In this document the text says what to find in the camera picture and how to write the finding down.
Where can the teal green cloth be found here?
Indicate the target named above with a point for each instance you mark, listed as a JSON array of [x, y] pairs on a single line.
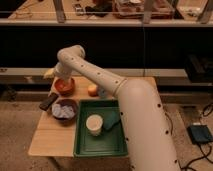
[[110, 119]]

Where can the white cup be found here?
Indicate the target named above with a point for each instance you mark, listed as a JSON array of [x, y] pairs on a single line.
[[94, 124]]

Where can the red bowl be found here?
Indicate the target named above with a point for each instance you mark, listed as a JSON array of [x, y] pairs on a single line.
[[65, 88]]

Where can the blue foot pedal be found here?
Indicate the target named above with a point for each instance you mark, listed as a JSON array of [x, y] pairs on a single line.
[[199, 134]]

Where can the crumpled white cloth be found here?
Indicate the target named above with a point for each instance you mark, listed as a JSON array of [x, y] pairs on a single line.
[[62, 112]]

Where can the dark purple bowl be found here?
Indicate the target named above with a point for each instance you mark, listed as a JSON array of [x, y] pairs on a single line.
[[68, 102]]

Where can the orange apple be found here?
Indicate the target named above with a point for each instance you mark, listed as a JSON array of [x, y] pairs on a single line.
[[92, 90]]

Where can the wooden table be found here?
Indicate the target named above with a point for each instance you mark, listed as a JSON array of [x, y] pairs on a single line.
[[53, 139]]

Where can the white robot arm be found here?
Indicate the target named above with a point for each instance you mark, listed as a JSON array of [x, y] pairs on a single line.
[[149, 142]]

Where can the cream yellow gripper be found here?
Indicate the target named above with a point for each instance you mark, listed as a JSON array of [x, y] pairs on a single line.
[[49, 74]]

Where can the green plastic tray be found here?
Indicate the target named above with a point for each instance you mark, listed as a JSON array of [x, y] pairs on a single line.
[[109, 142]]

